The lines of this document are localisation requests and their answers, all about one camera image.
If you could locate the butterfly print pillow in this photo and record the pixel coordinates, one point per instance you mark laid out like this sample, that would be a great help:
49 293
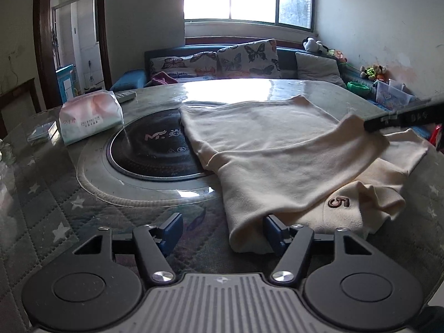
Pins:
184 64
249 59

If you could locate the dark wooden chair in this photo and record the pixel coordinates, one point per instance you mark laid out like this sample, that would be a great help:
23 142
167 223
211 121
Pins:
19 104

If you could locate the green plastic bowl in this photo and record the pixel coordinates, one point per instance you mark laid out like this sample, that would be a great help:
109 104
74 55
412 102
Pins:
359 88

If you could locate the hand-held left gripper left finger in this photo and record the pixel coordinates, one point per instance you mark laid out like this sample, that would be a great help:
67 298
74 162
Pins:
172 232

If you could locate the grey pillow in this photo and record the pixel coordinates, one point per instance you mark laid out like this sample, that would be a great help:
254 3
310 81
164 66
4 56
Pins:
319 69

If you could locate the cream sweatshirt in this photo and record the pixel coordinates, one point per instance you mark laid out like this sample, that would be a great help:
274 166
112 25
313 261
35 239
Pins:
277 145

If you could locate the magenta cloth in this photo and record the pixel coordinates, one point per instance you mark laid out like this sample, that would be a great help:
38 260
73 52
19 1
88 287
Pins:
163 79

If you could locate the black round induction cooktop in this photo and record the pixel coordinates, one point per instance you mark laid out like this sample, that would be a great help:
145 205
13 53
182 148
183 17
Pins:
152 145

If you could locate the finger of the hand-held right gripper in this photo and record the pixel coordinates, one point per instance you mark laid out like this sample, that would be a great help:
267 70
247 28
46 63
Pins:
409 116

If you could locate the panda plush toy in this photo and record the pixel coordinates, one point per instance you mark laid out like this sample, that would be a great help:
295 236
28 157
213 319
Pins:
314 46

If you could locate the colourful plush toys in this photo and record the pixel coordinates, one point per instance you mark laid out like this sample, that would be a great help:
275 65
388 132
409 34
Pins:
374 73

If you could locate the blue cabinet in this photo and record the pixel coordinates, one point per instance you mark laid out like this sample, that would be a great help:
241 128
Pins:
65 85

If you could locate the orange green toy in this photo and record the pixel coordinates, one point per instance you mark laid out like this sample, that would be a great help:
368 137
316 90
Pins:
337 56

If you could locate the white pink tissue pack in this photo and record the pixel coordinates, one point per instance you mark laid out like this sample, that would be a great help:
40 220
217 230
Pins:
90 118

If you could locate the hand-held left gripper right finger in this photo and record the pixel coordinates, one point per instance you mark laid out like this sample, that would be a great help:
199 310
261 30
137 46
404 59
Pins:
274 236

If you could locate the blue sofa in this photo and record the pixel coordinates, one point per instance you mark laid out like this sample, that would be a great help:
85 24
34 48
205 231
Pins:
128 78

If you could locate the clear plastic storage box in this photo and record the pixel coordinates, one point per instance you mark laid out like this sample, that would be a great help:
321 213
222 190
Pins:
395 95

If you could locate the grey remote control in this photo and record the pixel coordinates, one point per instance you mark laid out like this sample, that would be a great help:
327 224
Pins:
125 96

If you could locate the dark wooden door frame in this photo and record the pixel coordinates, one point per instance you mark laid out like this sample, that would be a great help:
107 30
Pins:
41 41

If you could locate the small clear packet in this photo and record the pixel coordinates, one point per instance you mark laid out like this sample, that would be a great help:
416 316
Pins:
42 131

